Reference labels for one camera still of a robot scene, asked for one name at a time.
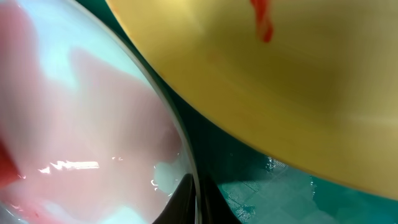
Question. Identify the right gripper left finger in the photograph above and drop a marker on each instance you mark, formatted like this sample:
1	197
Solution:
181	208

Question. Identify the yellow-green plate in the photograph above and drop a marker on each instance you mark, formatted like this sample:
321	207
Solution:
312	83

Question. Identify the light blue plate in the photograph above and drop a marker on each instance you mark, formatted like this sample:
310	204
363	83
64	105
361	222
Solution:
87	134

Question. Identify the teal plastic serving tray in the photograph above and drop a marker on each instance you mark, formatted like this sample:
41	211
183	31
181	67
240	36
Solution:
261	189

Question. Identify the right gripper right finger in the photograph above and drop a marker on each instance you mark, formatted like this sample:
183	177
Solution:
214	208

